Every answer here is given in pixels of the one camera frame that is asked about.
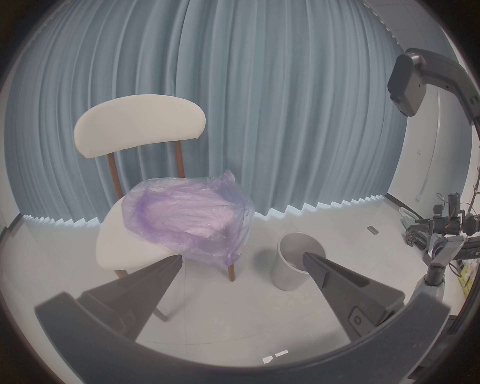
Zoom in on white cushioned wooden chair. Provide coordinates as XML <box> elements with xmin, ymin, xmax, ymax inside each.
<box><xmin>73</xmin><ymin>94</ymin><xmax>256</xmax><ymax>322</ymax></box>

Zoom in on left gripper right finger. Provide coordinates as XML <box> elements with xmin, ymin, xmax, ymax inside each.
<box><xmin>302</xmin><ymin>252</ymin><xmax>406</xmax><ymax>343</ymax></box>

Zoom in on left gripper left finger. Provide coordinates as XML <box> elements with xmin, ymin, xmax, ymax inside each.
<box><xmin>77</xmin><ymin>254</ymin><xmax>184</xmax><ymax>341</ymax></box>

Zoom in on pale blue curtain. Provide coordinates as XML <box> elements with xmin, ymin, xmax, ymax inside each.
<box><xmin>4</xmin><ymin>0</ymin><xmax>407</xmax><ymax>227</ymax></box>

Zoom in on purple plastic bag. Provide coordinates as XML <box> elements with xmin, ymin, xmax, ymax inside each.
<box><xmin>122</xmin><ymin>169</ymin><xmax>256</xmax><ymax>268</ymax></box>

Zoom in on white trash bin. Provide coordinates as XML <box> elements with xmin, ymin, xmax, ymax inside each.
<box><xmin>277</xmin><ymin>232</ymin><xmax>326</xmax><ymax>292</ymax></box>

